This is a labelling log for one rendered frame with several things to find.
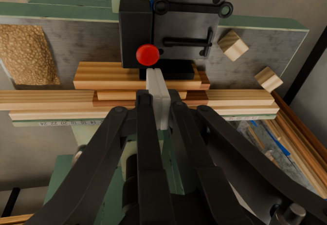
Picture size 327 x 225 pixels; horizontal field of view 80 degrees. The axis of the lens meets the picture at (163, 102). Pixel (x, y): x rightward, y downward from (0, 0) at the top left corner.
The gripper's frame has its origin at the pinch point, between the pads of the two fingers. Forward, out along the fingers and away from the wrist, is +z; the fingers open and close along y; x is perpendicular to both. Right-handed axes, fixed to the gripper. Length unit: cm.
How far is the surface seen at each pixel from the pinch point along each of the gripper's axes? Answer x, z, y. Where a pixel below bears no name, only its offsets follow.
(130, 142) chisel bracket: -11.8, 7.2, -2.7
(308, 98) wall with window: -60, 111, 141
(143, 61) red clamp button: 0.6, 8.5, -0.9
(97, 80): -5.6, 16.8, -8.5
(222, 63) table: -4.0, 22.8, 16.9
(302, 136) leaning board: -79, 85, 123
